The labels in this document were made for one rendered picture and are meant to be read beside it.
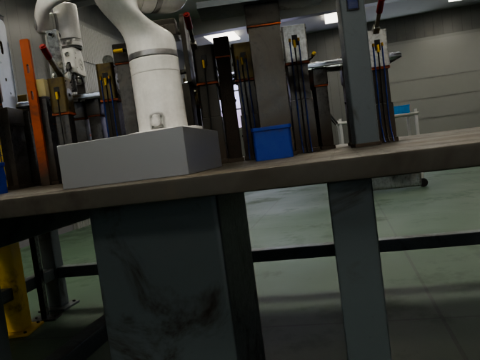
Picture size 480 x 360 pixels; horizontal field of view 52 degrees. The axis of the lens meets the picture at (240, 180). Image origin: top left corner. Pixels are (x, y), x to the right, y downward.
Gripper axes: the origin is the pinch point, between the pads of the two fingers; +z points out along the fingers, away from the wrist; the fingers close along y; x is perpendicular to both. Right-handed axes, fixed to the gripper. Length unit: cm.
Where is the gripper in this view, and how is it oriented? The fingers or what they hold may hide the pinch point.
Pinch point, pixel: (77, 91)
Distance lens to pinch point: 194.4
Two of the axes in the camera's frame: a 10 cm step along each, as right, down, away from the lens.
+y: 0.3, -0.7, 10.0
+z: 1.3, 9.9, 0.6
